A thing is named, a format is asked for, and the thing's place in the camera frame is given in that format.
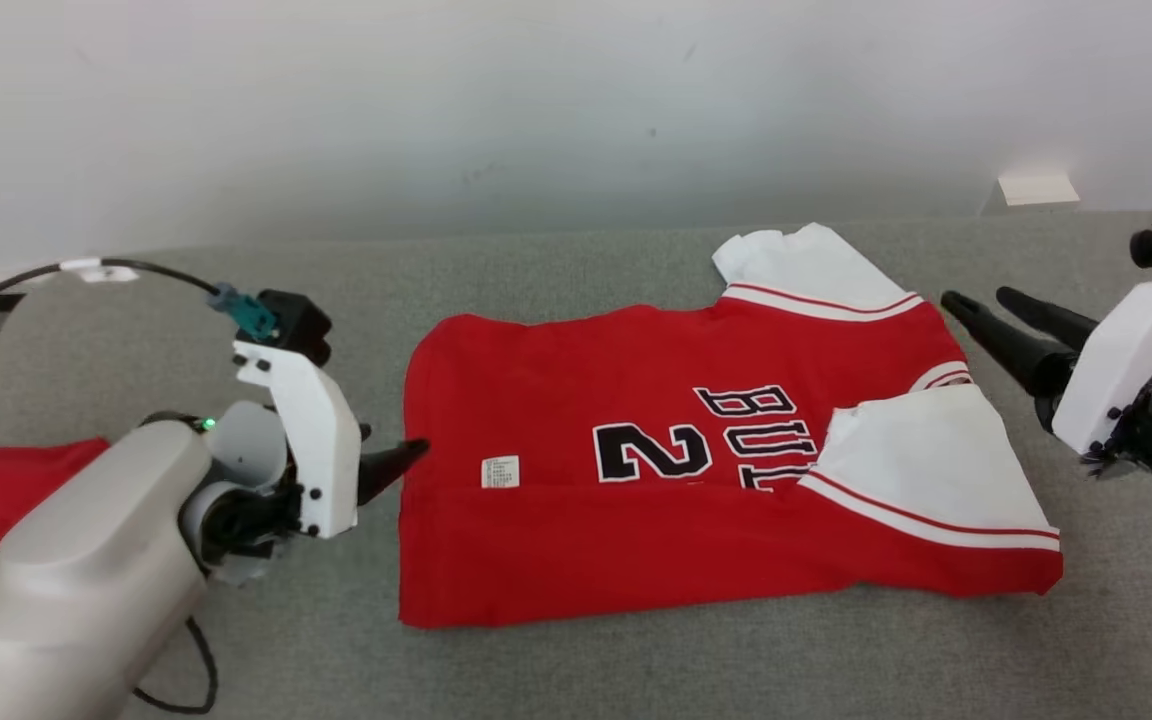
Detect white cable tag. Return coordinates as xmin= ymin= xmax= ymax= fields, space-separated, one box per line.
xmin=60 ymin=257 xmax=139 ymax=285

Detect red Bulls shorts white hems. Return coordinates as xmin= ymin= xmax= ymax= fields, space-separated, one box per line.
xmin=0 ymin=437 xmax=113 ymax=627

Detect thin black cable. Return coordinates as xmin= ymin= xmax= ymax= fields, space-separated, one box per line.
xmin=130 ymin=614 xmax=220 ymax=716

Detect teal cable connector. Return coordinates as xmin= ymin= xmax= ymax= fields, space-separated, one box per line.
xmin=207 ymin=282 xmax=281 ymax=342

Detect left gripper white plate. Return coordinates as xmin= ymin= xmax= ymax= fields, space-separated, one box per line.
xmin=201 ymin=340 xmax=430 ymax=561

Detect red Bulls jersey white sleeves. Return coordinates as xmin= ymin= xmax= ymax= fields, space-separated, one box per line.
xmin=398 ymin=222 xmax=1065 ymax=631

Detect white wall box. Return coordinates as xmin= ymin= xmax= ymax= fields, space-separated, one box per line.
xmin=981 ymin=174 xmax=1081 ymax=217

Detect black camera cable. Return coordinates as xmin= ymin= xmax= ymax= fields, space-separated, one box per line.
xmin=0 ymin=258 xmax=223 ymax=367

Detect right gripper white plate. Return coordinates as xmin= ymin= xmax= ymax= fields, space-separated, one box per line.
xmin=941 ymin=273 xmax=1152 ymax=477

